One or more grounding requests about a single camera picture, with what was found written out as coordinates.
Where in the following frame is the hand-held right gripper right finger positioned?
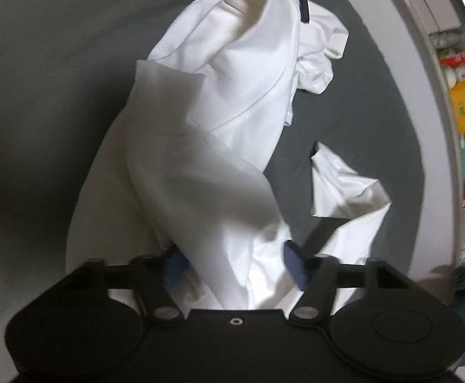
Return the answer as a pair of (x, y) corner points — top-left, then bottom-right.
(282, 239), (412, 325)

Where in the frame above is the pale padded bed frame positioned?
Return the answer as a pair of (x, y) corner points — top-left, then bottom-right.
(328, 0), (465, 272)

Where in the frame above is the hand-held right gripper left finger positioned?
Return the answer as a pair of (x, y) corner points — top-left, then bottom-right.
(71, 247), (189, 326)

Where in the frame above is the white shirt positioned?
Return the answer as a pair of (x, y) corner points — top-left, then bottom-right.
(65, 0), (393, 312)

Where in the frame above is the red packet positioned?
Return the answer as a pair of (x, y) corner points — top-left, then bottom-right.
(440, 53), (465, 69)

